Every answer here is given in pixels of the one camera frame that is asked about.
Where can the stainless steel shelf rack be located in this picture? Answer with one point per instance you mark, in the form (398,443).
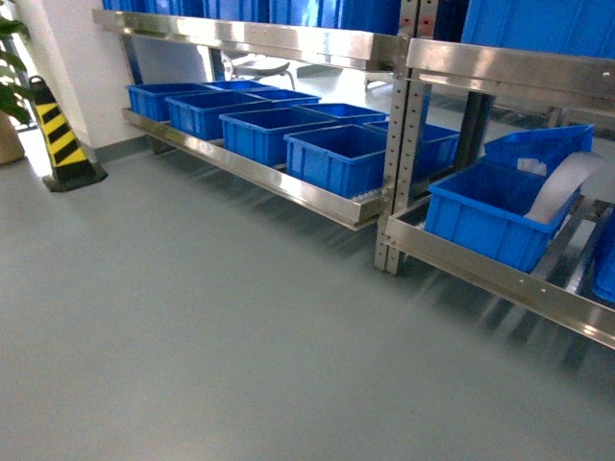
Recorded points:
(337,48)
(512,66)

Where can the green potted plant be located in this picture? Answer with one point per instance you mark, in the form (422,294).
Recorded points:
(15,93)

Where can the yellow black traffic cone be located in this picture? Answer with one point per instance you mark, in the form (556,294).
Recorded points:
(70,166)

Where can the stainless steel shelf rack left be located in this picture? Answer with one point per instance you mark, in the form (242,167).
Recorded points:
(337,48)

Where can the blue bin left target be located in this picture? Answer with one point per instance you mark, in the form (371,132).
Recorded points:
(482,208)

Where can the tilted blue bin behind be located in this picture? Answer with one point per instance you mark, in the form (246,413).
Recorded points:
(539,151)

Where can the grey flat ribbon strip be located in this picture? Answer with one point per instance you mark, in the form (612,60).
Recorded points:
(559,187)

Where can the blue bin back row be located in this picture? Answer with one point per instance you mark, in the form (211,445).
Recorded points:
(341,113)

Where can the stainless steel shelf rack right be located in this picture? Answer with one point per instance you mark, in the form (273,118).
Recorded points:
(512,66)

